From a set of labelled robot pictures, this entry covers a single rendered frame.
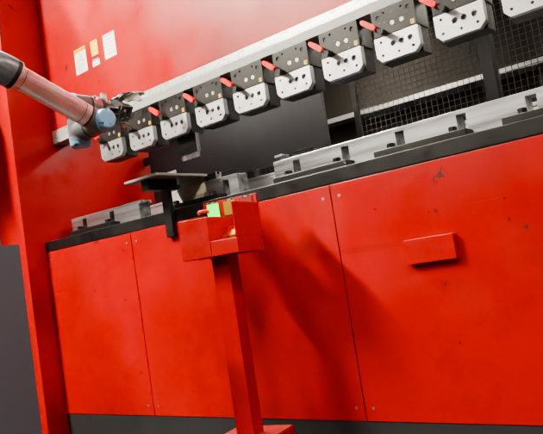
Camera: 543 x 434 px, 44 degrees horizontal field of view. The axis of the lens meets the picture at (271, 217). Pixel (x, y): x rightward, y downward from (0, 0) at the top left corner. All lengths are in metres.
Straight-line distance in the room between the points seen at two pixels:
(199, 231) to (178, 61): 0.92
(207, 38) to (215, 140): 0.79
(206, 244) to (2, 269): 0.57
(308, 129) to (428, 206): 1.13
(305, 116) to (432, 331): 1.32
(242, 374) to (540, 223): 0.94
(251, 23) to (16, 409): 1.48
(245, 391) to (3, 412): 0.66
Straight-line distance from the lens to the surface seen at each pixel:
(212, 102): 2.56
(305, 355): 2.20
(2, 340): 1.97
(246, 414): 2.05
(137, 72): 2.89
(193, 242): 2.01
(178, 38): 2.73
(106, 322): 2.90
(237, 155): 3.18
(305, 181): 2.13
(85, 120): 2.31
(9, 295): 1.99
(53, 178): 3.30
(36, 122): 3.33
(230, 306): 2.02
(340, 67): 2.22
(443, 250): 1.88
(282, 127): 3.02
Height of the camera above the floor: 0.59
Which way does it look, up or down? 5 degrees up
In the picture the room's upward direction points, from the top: 9 degrees counter-clockwise
